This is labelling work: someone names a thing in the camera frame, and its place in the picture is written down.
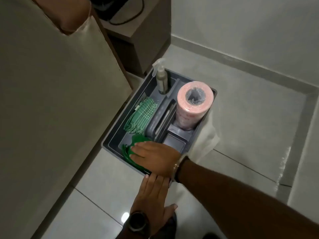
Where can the person's right hand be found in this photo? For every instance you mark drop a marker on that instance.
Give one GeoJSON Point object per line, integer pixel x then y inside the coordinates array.
{"type": "Point", "coordinates": [157, 159]}

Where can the person's left hand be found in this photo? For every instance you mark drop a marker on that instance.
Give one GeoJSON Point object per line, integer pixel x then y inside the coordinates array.
{"type": "Point", "coordinates": [152, 199]}

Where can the person's right forearm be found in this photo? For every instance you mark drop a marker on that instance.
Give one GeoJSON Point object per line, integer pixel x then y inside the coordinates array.
{"type": "Point", "coordinates": [236, 204]}

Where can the green checkered cloth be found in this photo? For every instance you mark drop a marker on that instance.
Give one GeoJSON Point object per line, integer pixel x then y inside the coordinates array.
{"type": "Point", "coordinates": [142, 116]}

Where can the black wrist band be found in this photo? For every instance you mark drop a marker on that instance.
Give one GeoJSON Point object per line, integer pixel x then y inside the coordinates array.
{"type": "Point", "coordinates": [180, 169]}

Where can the black wristwatch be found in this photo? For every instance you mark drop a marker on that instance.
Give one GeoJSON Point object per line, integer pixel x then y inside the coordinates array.
{"type": "Point", "coordinates": [138, 222]}

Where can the white towel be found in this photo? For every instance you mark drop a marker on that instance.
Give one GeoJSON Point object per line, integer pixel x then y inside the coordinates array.
{"type": "Point", "coordinates": [204, 139]}

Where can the pink roll of wipes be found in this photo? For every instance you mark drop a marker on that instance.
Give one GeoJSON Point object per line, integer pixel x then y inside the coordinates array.
{"type": "Point", "coordinates": [185, 114]}

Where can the clear spray bottle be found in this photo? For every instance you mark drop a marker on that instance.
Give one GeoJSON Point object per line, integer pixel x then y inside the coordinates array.
{"type": "Point", "coordinates": [161, 79]}

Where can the beige bed mattress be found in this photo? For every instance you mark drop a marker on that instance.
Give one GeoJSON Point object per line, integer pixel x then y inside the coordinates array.
{"type": "Point", "coordinates": [54, 116]}

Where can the brown wooden nightstand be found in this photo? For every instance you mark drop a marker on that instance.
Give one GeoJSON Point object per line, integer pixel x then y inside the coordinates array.
{"type": "Point", "coordinates": [147, 39]}

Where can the black device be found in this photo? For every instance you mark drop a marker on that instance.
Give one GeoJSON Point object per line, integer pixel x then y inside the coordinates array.
{"type": "Point", "coordinates": [109, 4]}

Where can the brown pillow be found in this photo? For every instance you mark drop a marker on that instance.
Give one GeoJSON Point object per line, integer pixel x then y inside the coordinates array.
{"type": "Point", "coordinates": [69, 12]}

